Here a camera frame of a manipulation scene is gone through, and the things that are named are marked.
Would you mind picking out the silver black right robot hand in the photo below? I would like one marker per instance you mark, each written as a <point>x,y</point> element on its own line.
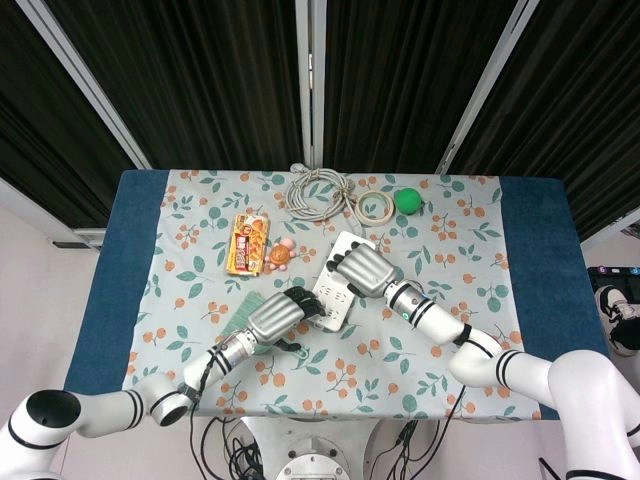
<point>370,270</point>

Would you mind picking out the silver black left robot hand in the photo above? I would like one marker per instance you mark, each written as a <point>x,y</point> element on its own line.
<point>277,317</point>

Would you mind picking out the white power strip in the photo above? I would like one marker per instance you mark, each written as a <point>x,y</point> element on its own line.
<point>336,301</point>

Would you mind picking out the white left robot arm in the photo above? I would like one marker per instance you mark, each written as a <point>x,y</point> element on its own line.
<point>100,406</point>

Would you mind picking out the white grey robot base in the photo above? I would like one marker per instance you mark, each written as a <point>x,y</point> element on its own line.
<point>312,450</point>

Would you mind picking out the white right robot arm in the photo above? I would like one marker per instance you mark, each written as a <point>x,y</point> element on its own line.
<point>525,371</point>

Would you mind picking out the green cloth piece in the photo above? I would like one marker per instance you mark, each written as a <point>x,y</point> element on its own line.
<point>242,310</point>

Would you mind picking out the beige masking tape roll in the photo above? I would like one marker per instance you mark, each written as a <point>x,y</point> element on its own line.
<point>361,212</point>

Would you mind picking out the brown pink turtle toy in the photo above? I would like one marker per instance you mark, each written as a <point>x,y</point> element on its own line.
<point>280,255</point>

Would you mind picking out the yellow snack package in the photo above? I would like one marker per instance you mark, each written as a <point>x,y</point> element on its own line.
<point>247,245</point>

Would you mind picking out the green ball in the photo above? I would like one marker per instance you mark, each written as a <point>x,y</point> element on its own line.
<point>409,201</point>

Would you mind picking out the floral print tablecloth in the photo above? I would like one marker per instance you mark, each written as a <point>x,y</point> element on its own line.
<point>450,280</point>

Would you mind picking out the blue table cover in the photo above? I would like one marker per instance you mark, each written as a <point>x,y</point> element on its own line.
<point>125,280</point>

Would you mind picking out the black pleated curtain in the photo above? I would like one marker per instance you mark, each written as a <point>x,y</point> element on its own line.
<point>40,130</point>
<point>200,75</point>
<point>410,75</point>
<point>575,110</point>

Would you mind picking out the black white sneaker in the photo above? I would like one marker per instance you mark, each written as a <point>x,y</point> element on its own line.
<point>617,305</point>

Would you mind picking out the white metal frame post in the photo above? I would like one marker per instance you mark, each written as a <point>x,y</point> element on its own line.
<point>85,80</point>
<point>480,85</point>
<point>310,80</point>

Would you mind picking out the black curtain rail foot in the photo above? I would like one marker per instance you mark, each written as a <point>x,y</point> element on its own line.
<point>80,239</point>

